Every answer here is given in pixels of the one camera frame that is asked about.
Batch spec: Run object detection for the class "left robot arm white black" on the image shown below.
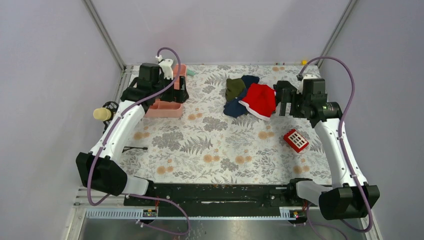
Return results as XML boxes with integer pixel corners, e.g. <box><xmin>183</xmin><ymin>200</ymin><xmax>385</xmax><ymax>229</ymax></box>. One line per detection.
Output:
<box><xmin>76</xmin><ymin>59</ymin><xmax>189</xmax><ymax>206</ymax></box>

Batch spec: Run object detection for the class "red white grid block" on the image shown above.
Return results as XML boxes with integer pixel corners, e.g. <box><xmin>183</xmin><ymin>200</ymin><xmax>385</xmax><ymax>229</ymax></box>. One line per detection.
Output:
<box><xmin>283</xmin><ymin>129</ymin><xmax>309</xmax><ymax>153</ymax></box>

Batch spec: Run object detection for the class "red underwear white trim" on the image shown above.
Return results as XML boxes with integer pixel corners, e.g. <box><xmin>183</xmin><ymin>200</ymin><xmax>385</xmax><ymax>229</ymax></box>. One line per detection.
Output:
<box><xmin>238</xmin><ymin>83</ymin><xmax>277</xmax><ymax>121</ymax></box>

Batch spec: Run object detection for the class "navy blue underwear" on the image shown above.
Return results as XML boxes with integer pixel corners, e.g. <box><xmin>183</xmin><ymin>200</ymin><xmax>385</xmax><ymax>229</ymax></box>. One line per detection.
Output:
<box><xmin>223</xmin><ymin>75</ymin><xmax>260</xmax><ymax>118</ymax></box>

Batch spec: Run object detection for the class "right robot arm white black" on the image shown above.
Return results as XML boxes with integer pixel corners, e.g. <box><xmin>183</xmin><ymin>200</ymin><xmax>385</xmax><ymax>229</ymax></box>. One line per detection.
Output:
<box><xmin>273</xmin><ymin>78</ymin><xmax>380</xmax><ymax>220</ymax></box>

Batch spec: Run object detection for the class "olive green underwear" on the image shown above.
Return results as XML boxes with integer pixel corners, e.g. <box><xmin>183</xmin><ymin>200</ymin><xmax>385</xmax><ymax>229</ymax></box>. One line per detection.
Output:
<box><xmin>225</xmin><ymin>78</ymin><xmax>246</xmax><ymax>102</ymax></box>

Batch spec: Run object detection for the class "microphone with foam cover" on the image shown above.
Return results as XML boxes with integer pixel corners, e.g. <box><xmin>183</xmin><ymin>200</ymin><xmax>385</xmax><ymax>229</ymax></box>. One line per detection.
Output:
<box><xmin>91</xmin><ymin>100</ymin><xmax>145</xmax><ymax>159</ymax></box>

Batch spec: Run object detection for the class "pink divided organizer tray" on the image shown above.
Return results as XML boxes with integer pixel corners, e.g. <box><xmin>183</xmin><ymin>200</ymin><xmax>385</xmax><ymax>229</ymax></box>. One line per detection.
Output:
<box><xmin>144</xmin><ymin>64</ymin><xmax>187</xmax><ymax>118</ymax></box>

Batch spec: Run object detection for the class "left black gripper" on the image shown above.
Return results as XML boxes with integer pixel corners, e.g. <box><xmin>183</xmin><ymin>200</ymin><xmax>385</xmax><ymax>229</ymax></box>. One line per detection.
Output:
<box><xmin>153</xmin><ymin>73</ymin><xmax>189</xmax><ymax>104</ymax></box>

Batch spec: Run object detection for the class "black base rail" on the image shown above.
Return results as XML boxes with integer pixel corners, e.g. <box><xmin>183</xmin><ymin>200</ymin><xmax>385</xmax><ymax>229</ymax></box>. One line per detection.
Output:
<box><xmin>123</xmin><ymin>183</ymin><xmax>305</xmax><ymax>218</ymax></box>

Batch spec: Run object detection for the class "floral patterned table mat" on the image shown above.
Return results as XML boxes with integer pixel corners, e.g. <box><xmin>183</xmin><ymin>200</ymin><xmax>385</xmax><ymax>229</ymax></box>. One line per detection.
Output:
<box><xmin>119</xmin><ymin>65</ymin><xmax>332</xmax><ymax>185</ymax></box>

